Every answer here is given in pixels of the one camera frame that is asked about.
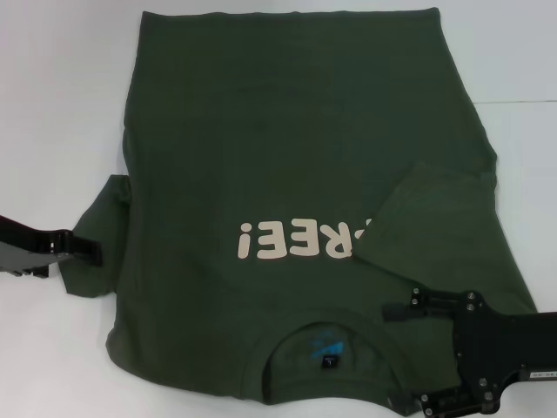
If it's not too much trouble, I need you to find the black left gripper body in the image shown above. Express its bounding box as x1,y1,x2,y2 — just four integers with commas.
0,212,71,279

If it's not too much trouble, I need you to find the dark green printed t-shirt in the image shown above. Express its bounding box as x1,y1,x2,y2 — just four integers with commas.
58,6,543,418

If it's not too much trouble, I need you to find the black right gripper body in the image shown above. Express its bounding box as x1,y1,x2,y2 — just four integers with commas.
451,289,557,413

